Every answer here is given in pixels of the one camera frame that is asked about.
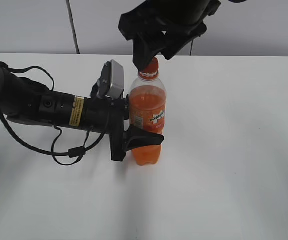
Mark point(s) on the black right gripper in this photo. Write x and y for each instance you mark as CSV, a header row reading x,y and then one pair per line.
x,y
149,22

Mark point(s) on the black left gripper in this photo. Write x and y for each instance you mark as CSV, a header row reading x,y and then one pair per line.
x,y
106,116

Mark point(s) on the orange bottle cap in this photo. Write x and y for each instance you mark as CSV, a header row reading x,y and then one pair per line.
x,y
151,69

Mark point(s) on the orange soda plastic bottle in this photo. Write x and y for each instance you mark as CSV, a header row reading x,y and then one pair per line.
x,y
147,98

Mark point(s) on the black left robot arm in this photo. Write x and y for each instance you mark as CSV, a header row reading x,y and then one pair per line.
x,y
27,102

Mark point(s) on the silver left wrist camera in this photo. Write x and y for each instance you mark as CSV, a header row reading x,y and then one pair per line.
x,y
111,82

